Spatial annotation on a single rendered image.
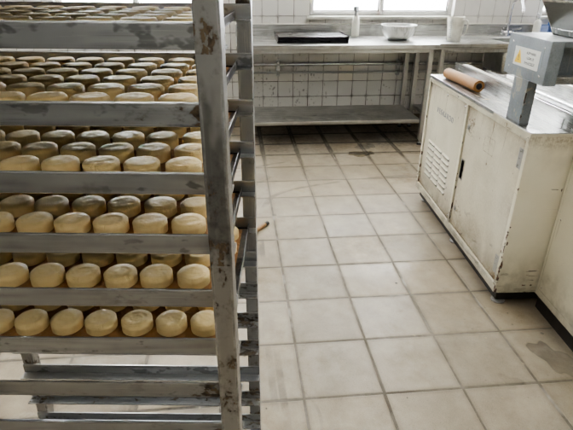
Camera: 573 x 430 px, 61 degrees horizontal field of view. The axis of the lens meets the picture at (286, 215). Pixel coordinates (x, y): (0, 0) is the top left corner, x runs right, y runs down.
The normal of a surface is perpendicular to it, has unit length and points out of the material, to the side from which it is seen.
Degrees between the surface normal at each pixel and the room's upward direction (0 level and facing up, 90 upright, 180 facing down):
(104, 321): 0
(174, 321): 0
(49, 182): 90
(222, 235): 90
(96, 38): 90
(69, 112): 90
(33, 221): 0
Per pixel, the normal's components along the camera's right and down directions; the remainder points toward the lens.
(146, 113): 0.00, 0.44
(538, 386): 0.00, -0.90
